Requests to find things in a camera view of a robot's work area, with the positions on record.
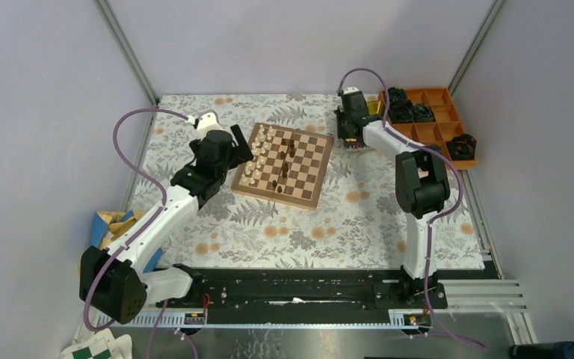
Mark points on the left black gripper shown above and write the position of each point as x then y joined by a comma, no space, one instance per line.
238,137

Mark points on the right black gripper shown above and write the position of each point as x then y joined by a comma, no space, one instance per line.
341,134

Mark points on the yellow tin box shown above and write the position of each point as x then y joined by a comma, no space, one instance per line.
376,107

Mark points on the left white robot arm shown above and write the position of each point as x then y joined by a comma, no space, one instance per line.
113,280

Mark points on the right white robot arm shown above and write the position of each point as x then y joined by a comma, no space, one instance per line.
421,182

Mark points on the wooden chess board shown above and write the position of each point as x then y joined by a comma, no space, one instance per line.
288,166

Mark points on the green checkered paper board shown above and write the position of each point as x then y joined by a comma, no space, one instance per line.
102,345

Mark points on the black part in tray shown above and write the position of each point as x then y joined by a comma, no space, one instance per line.
403,110

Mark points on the orange compartment tray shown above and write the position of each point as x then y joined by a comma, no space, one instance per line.
447,125

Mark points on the black part on tray edge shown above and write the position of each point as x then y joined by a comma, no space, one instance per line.
462,147

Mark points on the blue yellow cloth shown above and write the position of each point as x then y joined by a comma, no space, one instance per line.
107,226

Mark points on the black cylinder object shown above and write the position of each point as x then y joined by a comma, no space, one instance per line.
557,350

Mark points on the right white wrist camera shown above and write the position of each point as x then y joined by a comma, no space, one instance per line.
349,90

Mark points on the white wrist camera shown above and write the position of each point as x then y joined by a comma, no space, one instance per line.
207,122
349,90

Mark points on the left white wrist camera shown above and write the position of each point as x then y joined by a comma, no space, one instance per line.
207,122

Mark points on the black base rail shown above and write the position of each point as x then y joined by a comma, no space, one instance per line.
306,296

